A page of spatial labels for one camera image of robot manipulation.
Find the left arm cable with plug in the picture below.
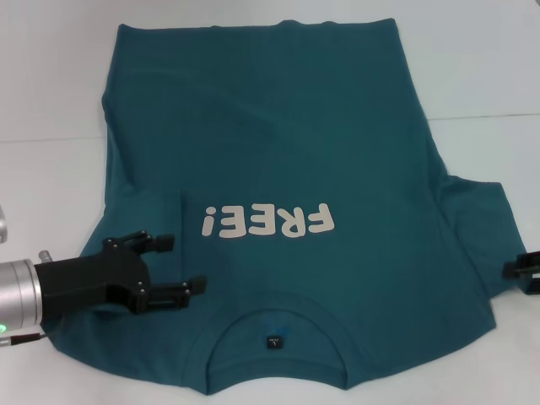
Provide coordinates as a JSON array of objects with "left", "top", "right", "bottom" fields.
[{"left": 0, "top": 315, "right": 65, "bottom": 346}]

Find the teal FREE! print T-shirt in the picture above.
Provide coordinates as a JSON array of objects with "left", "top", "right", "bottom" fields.
[{"left": 48, "top": 17, "right": 532, "bottom": 383}]

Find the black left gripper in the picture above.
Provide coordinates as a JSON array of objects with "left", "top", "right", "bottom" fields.
[{"left": 33, "top": 230, "right": 208, "bottom": 322}]

